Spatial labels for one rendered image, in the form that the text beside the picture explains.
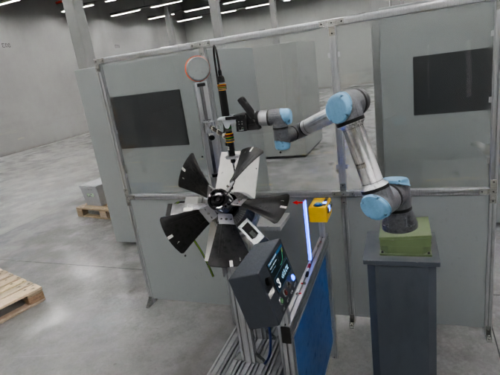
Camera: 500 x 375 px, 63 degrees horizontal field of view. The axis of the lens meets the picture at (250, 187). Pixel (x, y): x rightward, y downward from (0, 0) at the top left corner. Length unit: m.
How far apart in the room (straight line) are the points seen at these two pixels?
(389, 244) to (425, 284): 0.22
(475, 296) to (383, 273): 1.24
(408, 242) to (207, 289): 1.97
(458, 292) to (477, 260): 0.26
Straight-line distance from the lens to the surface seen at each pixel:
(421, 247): 1.87
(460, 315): 3.12
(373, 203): 1.71
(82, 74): 4.83
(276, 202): 2.10
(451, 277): 2.97
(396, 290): 1.93
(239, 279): 1.31
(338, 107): 1.67
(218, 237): 2.09
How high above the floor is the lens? 1.86
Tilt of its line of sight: 17 degrees down
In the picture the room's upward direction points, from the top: 8 degrees counter-clockwise
